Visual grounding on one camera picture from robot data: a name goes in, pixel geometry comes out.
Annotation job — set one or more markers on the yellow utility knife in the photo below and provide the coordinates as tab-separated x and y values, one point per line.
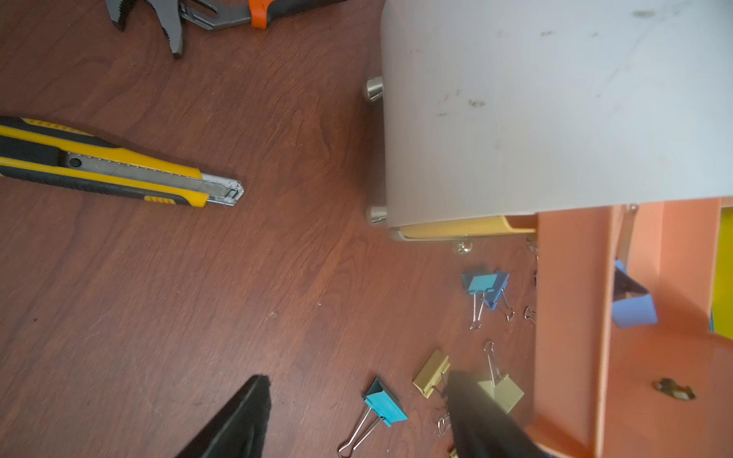
53	154

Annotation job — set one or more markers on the yellow middle drawer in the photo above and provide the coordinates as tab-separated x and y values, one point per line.
470	228

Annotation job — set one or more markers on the white round drawer cabinet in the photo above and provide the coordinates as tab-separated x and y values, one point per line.
514	108

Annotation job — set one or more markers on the blue binder clip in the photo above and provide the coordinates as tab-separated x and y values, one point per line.
496	297
633	304

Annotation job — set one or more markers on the yellow binder clip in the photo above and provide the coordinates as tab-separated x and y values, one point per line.
432	374
500	387

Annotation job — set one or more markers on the teal binder clip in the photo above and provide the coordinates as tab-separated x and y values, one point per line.
475	286
382	408

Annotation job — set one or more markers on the orange top drawer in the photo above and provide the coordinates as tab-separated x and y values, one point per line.
662	390

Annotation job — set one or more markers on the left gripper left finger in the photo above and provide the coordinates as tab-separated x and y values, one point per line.
239	428

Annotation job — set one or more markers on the orange handled pliers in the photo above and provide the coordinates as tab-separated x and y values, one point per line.
214	15

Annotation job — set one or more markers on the yellow black toolbox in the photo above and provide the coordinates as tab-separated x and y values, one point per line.
721	312

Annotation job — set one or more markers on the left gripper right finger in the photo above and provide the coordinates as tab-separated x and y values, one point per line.
479	426

